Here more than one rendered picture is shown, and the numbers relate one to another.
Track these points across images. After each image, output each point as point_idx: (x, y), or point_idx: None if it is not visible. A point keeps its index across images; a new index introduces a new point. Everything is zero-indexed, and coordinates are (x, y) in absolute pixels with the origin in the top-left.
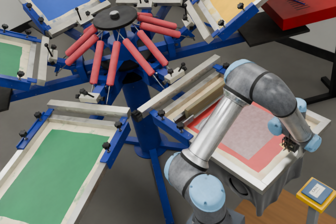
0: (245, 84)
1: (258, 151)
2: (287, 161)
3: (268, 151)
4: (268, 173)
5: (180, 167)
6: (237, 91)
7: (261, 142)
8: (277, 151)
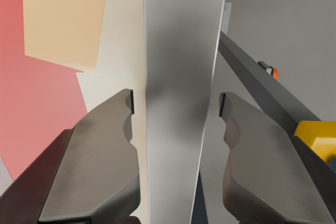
0: None
1: (8, 161)
2: (180, 186)
3: (35, 135)
4: (138, 215)
5: None
6: None
7: None
8: (69, 106)
